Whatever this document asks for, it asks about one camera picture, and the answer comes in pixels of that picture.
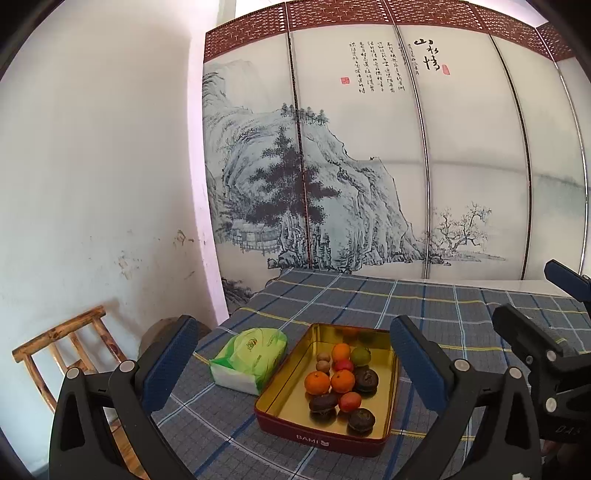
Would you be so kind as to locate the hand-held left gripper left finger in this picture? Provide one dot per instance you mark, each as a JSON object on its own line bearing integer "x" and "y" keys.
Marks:
{"x": 168, "y": 364}

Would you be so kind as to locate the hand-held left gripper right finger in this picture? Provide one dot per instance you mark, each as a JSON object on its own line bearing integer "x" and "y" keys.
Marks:
{"x": 418, "y": 364}

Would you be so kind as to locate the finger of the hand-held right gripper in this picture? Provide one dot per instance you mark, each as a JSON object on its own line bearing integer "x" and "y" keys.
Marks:
{"x": 521, "y": 330}
{"x": 568, "y": 277}

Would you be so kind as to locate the dark brown mangosteen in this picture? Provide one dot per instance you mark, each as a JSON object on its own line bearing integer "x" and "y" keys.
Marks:
{"x": 324, "y": 402}
{"x": 365, "y": 378}
{"x": 361, "y": 420}

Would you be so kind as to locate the green round fruit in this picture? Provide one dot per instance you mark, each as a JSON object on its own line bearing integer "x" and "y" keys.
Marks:
{"x": 361, "y": 356}

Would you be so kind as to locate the small red fruit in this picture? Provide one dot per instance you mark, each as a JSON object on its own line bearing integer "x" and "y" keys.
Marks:
{"x": 343, "y": 366}

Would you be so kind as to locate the orange tangerine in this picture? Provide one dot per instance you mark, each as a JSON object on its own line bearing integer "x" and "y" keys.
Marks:
{"x": 341, "y": 352}
{"x": 342, "y": 381}
{"x": 317, "y": 383}

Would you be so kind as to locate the red tomato fruit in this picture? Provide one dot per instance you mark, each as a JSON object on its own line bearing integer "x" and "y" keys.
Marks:
{"x": 350, "y": 401}

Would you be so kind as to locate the small tan walnut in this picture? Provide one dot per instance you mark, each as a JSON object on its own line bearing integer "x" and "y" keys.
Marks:
{"x": 324, "y": 357}
{"x": 322, "y": 367}

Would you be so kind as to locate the red metal tin box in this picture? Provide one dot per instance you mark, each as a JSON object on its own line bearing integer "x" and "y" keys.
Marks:
{"x": 286, "y": 397}

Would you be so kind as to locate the grey plaid blanket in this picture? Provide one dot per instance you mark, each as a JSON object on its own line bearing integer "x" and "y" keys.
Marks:
{"x": 323, "y": 295}

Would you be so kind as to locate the landscape painted folding screen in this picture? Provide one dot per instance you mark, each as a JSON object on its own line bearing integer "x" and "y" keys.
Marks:
{"x": 369, "y": 138}

